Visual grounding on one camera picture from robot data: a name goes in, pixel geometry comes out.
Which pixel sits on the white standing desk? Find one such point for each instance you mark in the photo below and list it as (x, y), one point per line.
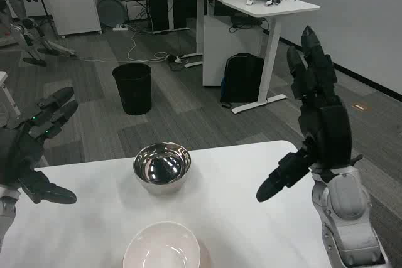
(270, 6)

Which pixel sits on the metal robot stand frame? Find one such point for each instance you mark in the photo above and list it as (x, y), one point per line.
(56, 49)

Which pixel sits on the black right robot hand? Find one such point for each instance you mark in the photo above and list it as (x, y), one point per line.
(333, 136)

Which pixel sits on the black trash bin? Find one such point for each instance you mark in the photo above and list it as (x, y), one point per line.
(133, 89)

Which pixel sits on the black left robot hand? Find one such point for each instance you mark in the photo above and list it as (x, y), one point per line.
(19, 152)

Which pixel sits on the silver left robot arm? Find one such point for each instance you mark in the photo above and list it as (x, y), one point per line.
(4, 214)

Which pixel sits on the black backpack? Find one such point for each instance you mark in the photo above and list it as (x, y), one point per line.
(243, 79)

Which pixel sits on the stainless steel bowl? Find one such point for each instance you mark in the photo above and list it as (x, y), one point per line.
(161, 170)

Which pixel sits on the black computer tower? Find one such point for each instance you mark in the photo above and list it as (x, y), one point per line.
(158, 10)

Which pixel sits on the round grey tray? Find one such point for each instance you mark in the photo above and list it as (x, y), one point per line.
(111, 12)

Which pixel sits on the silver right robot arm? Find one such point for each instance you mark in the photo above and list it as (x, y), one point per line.
(348, 217)

